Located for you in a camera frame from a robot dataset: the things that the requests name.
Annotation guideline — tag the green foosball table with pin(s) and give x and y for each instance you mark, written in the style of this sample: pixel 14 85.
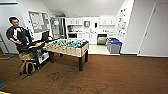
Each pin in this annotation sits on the green foosball table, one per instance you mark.
pixel 68 48

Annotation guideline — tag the black microwave oven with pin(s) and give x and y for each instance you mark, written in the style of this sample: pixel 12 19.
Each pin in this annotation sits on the black microwave oven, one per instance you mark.
pixel 72 35

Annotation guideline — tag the large colourful wall poster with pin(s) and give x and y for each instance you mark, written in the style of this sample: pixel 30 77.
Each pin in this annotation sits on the large colourful wall poster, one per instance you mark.
pixel 122 18

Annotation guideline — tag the brown backpack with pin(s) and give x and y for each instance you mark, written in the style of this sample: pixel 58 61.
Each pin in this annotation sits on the brown backpack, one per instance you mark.
pixel 29 68

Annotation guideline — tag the grey bin blue lid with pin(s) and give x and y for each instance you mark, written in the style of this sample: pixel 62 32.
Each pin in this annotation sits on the grey bin blue lid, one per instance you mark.
pixel 115 47

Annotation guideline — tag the small orange yellow item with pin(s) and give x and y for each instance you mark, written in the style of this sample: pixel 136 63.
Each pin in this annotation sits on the small orange yellow item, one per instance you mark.
pixel 38 44

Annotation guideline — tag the stainless steel refrigerator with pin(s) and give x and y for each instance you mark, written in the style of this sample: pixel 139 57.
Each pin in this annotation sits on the stainless steel refrigerator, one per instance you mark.
pixel 58 28

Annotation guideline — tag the person in dark shirt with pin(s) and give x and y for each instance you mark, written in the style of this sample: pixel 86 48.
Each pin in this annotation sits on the person in dark shirt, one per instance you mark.
pixel 16 33

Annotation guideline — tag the white room door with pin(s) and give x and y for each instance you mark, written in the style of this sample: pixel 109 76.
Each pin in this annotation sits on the white room door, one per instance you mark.
pixel 153 30

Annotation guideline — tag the grey wall notice board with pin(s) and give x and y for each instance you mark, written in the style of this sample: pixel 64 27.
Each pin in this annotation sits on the grey wall notice board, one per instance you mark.
pixel 38 21

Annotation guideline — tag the tan cardboard box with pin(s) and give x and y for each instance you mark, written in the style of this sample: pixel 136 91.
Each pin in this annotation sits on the tan cardboard box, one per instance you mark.
pixel 26 56

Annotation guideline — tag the white wall cabinet several doors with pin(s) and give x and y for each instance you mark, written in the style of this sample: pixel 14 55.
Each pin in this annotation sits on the white wall cabinet several doors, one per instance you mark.
pixel 106 21

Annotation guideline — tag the white sink base cabinet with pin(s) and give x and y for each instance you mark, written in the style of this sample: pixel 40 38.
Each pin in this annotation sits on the white sink base cabinet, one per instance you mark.
pixel 92 37

